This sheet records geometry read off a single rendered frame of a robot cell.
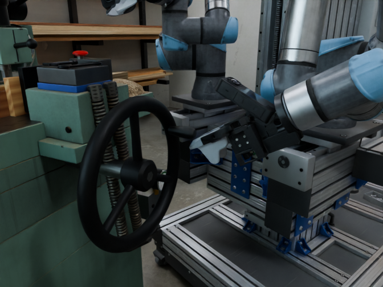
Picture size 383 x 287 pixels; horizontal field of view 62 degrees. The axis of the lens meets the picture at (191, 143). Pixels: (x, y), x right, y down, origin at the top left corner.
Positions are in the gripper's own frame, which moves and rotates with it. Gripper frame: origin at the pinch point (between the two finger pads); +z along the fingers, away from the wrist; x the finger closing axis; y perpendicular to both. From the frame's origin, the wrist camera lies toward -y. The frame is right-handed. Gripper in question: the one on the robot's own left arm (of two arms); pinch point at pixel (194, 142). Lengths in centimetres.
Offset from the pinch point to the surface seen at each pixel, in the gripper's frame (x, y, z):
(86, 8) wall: 219, -158, 181
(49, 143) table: -17.5, -12.0, 16.8
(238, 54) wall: 333, -49, 93
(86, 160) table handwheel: -22.9, -5.9, 3.4
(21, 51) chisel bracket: -9.2, -32.7, 21.6
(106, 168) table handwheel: -12.2, -3.4, 12.5
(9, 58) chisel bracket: -12.1, -31.6, 22.3
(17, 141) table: -21.2, -14.6, 18.9
